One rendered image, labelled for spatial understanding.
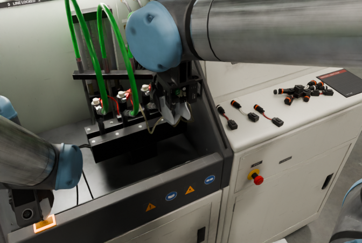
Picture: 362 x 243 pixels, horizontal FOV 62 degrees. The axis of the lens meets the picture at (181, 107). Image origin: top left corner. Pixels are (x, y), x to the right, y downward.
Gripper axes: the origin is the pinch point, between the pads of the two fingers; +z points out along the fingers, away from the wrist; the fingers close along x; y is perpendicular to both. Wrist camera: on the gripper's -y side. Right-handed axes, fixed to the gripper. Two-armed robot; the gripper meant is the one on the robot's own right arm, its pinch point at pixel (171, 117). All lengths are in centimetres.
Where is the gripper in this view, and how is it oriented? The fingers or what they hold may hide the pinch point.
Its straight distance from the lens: 69.7
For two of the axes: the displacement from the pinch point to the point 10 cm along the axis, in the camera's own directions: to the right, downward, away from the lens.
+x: 8.9, -2.8, 3.6
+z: 0.0, 7.8, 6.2
